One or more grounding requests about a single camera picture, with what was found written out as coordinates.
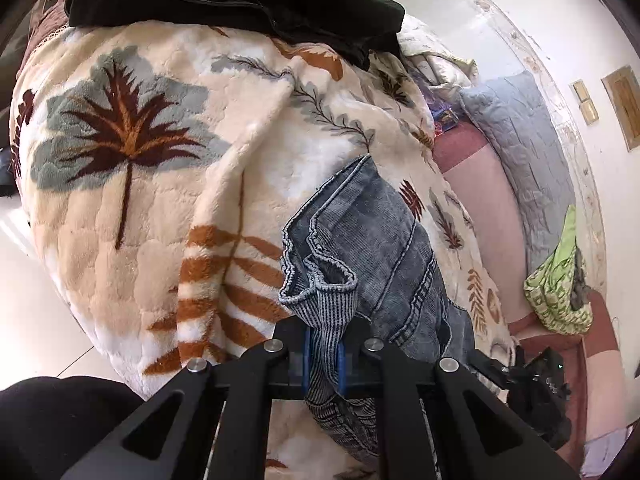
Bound leaf print fleece blanket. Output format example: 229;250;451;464
10;12;521;480

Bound green printed blanket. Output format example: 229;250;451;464
523;204;593;336

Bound grey quilted pillow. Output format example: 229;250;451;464
459;70;576;271

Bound dark grey cloth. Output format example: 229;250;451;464
570;247;591;311

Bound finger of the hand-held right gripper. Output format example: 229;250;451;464
467;347;516;393

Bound purple printed packet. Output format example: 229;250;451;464
431;102;460;135

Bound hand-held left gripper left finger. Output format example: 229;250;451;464
60;317;313;480

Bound white pillow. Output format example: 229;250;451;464
400;14;478;88

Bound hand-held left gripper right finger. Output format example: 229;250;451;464
337;320;581;480

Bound grey denim pants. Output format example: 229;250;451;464
277;154;501;463

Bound wooden wall frame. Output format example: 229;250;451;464
601;65;640;152

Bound lavender cloth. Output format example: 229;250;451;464
582;427;632;477

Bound person's black trouser leg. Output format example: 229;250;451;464
0;375;146;480

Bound large black garment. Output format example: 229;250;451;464
47;0;406;72

